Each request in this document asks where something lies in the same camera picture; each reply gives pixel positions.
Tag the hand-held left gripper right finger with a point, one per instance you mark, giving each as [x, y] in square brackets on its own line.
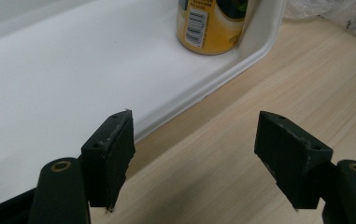
[291, 158]

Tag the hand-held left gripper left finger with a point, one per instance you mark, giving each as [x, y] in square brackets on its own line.
[108, 165]

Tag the white plastic tray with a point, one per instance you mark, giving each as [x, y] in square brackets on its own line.
[57, 77]

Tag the clear plastic bag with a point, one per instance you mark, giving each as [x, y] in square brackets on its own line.
[347, 15]

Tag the yellow label drink bottle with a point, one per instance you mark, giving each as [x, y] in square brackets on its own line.
[211, 26]

